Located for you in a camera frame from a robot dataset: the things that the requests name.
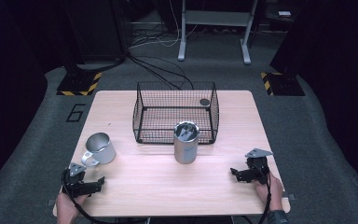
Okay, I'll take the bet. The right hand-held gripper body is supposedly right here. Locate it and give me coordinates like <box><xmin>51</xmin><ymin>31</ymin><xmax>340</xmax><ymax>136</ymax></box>
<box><xmin>243</xmin><ymin>147</ymin><xmax>271</xmax><ymax>186</ymax></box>

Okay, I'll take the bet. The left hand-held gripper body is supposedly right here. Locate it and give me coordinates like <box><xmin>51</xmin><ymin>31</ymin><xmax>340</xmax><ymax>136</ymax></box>
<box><xmin>61</xmin><ymin>161</ymin><xmax>103</xmax><ymax>199</ymax></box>

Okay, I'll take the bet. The silver metal mug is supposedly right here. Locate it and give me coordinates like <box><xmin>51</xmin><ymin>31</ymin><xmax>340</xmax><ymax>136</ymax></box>
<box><xmin>80</xmin><ymin>132</ymin><xmax>117</xmax><ymax>167</ymax></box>

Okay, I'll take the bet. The tall silver metal canister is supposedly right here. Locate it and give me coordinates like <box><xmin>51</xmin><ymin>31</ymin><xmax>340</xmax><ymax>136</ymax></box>
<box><xmin>172</xmin><ymin>120</ymin><xmax>200</xmax><ymax>165</ymax></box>

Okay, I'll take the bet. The black wire basket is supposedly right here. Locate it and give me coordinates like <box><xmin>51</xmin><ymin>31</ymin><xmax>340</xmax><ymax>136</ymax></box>
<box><xmin>131</xmin><ymin>80</ymin><xmax>221</xmax><ymax>146</ymax></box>

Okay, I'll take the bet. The person's left hand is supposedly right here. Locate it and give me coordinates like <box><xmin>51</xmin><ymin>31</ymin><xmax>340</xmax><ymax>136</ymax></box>
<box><xmin>55</xmin><ymin>190</ymin><xmax>90</xmax><ymax>224</ymax></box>

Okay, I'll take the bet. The person's right hand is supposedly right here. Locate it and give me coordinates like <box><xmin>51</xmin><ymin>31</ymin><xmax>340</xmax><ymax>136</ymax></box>
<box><xmin>253</xmin><ymin>172</ymin><xmax>284</xmax><ymax>213</ymax></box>

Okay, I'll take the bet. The black yellow striped stand base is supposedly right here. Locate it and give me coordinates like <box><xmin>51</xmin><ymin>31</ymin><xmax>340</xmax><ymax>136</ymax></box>
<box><xmin>56</xmin><ymin>71</ymin><xmax>103</xmax><ymax>97</ymax></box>
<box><xmin>260</xmin><ymin>71</ymin><xmax>306</xmax><ymax>97</ymax></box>

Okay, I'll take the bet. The dark curtain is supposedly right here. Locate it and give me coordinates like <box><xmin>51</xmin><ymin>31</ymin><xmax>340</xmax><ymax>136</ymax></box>
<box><xmin>269</xmin><ymin>0</ymin><xmax>358</xmax><ymax>203</ymax></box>

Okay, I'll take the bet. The black cabinet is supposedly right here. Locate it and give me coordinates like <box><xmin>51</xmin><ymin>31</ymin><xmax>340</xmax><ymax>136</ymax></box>
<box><xmin>60</xmin><ymin>0</ymin><xmax>129</xmax><ymax>63</ymax></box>

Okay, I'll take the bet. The left hand-held gripper black cable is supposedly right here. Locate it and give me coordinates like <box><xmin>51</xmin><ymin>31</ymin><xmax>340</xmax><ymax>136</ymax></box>
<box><xmin>61</xmin><ymin>169</ymin><xmax>119</xmax><ymax>224</ymax></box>

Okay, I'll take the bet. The hand-held gripper black cable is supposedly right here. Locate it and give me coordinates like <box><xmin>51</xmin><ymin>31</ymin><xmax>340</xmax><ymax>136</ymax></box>
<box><xmin>255</xmin><ymin>164</ymin><xmax>273</xmax><ymax>224</ymax></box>
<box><xmin>61</xmin><ymin>169</ymin><xmax>119</xmax><ymax>224</ymax></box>

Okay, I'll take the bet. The right hand-held gripper black cable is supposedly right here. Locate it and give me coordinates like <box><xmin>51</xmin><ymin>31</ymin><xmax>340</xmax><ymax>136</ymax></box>
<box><xmin>255</xmin><ymin>164</ymin><xmax>273</xmax><ymax>224</ymax></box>

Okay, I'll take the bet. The black floor cable bundle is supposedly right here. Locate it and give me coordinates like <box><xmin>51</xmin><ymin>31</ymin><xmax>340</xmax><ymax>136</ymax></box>
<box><xmin>126</xmin><ymin>53</ymin><xmax>196</xmax><ymax>91</ymax></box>

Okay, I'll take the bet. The white metal desk frame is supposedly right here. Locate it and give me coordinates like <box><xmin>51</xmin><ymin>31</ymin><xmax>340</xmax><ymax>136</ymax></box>
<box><xmin>177</xmin><ymin>0</ymin><xmax>259</xmax><ymax>65</ymax></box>

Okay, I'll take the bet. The white hanging cable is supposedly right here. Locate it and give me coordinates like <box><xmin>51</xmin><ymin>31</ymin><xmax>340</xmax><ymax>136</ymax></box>
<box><xmin>166</xmin><ymin>0</ymin><xmax>200</xmax><ymax>49</ymax></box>

